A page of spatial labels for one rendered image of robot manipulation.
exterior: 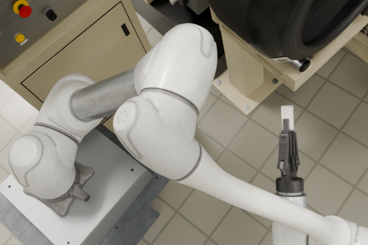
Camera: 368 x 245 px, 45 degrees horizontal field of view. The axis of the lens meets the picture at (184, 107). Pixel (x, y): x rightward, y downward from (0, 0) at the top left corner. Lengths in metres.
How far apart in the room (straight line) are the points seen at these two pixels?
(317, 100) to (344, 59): 0.28
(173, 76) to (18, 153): 0.63
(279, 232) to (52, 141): 0.69
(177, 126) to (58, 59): 0.94
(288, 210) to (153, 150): 0.37
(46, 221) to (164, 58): 0.82
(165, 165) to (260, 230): 1.35
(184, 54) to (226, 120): 1.45
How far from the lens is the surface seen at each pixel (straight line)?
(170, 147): 0.86
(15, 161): 1.36
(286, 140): 1.23
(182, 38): 0.93
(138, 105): 0.84
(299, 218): 1.07
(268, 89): 2.38
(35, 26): 1.65
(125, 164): 1.53
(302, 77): 1.47
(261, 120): 2.32
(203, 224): 2.21
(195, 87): 0.89
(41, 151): 1.34
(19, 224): 1.76
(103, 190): 1.52
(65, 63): 1.76
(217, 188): 1.00
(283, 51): 1.18
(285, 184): 1.24
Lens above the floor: 2.16
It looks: 65 degrees down
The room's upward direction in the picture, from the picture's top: 23 degrees counter-clockwise
